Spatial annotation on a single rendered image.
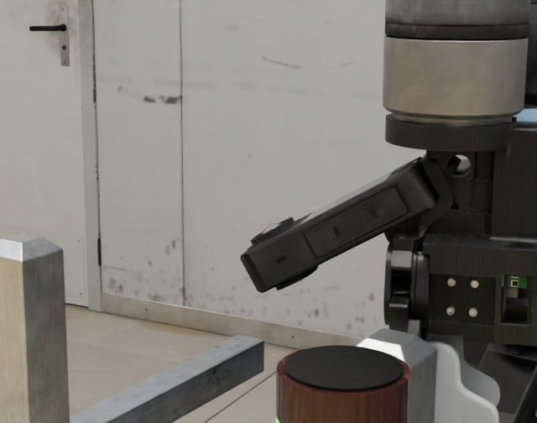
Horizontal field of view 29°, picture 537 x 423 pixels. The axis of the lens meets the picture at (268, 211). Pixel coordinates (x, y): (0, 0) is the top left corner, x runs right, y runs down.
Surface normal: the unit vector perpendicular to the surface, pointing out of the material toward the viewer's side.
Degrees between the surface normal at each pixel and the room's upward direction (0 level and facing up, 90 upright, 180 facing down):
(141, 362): 0
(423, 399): 90
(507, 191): 90
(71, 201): 90
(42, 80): 90
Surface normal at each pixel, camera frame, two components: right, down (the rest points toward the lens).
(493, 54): 0.27, 0.21
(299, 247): -0.22, 0.18
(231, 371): 0.84, 0.13
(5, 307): -0.54, 0.18
